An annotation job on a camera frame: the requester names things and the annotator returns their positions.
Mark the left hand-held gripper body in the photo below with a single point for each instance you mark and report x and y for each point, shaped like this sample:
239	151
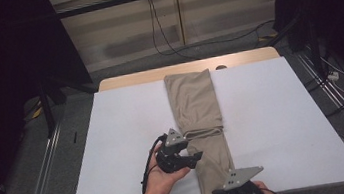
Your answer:
169	159

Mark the beige pants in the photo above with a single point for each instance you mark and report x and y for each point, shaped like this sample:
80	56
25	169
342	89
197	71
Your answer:
194	100

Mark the person's right hand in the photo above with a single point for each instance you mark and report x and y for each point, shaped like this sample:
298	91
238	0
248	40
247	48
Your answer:
261	184

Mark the person's left hand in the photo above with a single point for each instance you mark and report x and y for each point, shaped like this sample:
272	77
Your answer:
162	182

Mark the white table cover sheet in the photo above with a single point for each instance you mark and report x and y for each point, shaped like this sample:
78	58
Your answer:
281	123

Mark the small black floor object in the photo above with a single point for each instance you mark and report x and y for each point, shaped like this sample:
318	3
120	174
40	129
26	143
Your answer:
75	137

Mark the black metal stand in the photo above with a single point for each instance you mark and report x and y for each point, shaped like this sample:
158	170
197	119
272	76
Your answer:
47	106
312	44

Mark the white power strip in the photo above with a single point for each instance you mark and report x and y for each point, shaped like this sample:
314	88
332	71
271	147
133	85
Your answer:
333	76

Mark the tan vertical wall conduit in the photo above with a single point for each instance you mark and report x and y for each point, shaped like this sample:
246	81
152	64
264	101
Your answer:
179	12

